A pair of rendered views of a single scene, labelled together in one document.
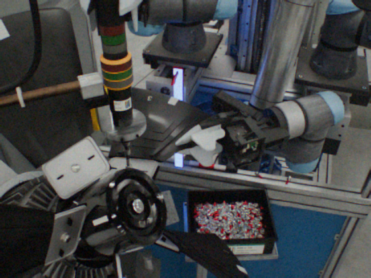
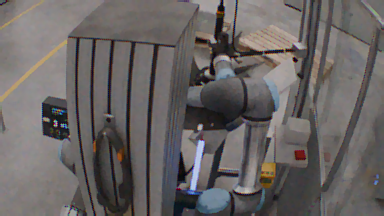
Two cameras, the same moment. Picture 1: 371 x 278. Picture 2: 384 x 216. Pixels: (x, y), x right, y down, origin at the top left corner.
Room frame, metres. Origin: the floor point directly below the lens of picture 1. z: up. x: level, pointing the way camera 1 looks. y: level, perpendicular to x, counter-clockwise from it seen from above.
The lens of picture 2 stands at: (2.23, -0.33, 2.39)
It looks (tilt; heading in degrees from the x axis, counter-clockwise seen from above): 36 degrees down; 169
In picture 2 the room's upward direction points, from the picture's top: 8 degrees clockwise
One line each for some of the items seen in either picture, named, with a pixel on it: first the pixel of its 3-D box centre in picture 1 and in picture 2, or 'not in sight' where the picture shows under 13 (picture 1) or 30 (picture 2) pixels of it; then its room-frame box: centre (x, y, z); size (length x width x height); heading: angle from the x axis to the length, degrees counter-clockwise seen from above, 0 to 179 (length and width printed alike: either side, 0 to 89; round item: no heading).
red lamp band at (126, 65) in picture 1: (116, 60); not in sight; (0.48, 0.09, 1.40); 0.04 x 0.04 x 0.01
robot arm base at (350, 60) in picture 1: (336, 52); not in sight; (1.09, -0.48, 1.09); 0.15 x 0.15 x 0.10
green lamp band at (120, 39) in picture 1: (113, 35); not in sight; (0.48, 0.09, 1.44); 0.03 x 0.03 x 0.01
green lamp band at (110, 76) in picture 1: (116, 69); not in sight; (0.48, 0.09, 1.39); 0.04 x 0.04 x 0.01
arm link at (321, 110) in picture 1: (314, 113); not in sight; (0.66, -0.28, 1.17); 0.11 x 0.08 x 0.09; 113
